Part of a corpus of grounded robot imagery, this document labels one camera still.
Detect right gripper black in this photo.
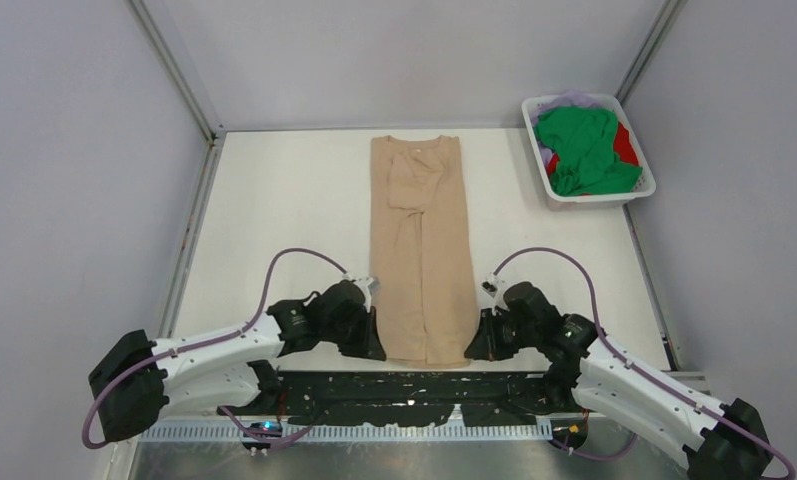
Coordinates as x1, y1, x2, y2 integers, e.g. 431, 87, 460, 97
467, 308, 540, 361

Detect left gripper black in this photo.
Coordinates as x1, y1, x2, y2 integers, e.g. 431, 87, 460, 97
322, 305, 385, 359

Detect beige t shirt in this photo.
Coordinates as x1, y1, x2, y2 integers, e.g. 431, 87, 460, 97
370, 136, 479, 369

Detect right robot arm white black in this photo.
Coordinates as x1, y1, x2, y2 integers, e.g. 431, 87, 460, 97
465, 281, 773, 479

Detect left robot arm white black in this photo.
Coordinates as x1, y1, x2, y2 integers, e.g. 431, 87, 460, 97
83, 277, 385, 448

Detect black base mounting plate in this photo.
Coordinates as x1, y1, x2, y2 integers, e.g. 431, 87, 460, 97
231, 371, 583, 427

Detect white plastic basket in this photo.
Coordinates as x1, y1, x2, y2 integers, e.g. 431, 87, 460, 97
521, 93, 656, 210

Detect green t shirt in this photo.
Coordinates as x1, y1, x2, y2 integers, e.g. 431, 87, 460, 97
535, 106, 642, 197

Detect red t shirt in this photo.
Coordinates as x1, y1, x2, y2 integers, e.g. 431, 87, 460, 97
538, 122, 640, 176

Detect lavender t shirt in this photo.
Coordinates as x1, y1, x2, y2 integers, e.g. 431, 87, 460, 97
532, 90, 602, 167

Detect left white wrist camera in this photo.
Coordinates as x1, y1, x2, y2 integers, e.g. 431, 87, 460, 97
343, 273, 380, 311

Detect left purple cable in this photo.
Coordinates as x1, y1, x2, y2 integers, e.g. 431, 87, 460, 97
82, 247, 353, 453

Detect white slotted cable duct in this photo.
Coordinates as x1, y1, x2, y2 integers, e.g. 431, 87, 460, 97
140, 419, 552, 443

